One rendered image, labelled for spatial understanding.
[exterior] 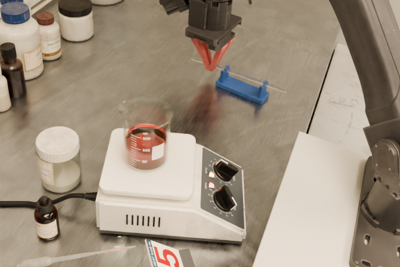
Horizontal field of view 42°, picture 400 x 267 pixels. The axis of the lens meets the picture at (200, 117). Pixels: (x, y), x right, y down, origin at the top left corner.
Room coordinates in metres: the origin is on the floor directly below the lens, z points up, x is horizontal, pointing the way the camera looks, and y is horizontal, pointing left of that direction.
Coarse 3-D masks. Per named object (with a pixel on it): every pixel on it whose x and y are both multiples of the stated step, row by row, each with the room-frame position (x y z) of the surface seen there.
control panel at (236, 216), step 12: (204, 156) 0.54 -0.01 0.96; (216, 156) 0.56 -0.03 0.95; (204, 168) 0.52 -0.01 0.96; (240, 168) 0.56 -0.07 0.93; (204, 180) 0.49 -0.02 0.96; (216, 180) 0.51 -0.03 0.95; (240, 180) 0.53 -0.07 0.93; (204, 192) 0.47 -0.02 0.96; (240, 192) 0.51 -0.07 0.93; (204, 204) 0.45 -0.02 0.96; (240, 204) 0.49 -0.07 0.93; (228, 216) 0.45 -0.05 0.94; (240, 216) 0.46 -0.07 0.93
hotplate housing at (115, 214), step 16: (96, 192) 0.48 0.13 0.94; (96, 208) 0.43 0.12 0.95; (112, 208) 0.43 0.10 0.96; (128, 208) 0.43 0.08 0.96; (144, 208) 0.43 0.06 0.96; (160, 208) 0.44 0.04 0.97; (176, 208) 0.44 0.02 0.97; (192, 208) 0.44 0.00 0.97; (112, 224) 0.43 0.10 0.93; (128, 224) 0.43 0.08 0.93; (144, 224) 0.43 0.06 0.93; (160, 224) 0.43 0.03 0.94; (176, 224) 0.43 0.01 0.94; (192, 224) 0.44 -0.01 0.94; (208, 224) 0.44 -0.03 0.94; (224, 224) 0.44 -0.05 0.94; (208, 240) 0.44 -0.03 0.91; (224, 240) 0.44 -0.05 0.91; (240, 240) 0.44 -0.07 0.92
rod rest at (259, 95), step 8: (224, 72) 0.81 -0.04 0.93; (224, 80) 0.81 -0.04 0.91; (232, 80) 0.82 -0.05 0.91; (224, 88) 0.80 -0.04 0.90; (232, 88) 0.79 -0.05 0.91; (240, 88) 0.79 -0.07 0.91; (248, 88) 0.80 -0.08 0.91; (256, 88) 0.80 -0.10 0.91; (264, 88) 0.78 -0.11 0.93; (248, 96) 0.77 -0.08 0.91; (256, 96) 0.77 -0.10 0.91; (264, 96) 0.78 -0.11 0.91
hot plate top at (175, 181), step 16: (112, 144) 0.52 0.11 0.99; (176, 144) 0.53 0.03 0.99; (192, 144) 0.54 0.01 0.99; (112, 160) 0.49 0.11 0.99; (176, 160) 0.50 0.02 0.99; (192, 160) 0.51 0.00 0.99; (112, 176) 0.46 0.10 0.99; (128, 176) 0.46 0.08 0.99; (144, 176) 0.47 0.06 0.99; (160, 176) 0.47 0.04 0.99; (176, 176) 0.47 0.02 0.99; (192, 176) 0.48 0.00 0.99; (112, 192) 0.44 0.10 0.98; (128, 192) 0.44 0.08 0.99; (144, 192) 0.44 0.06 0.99; (160, 192) 0.44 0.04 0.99; (176, 192) 0.45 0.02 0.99; (192, 192) 0.45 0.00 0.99
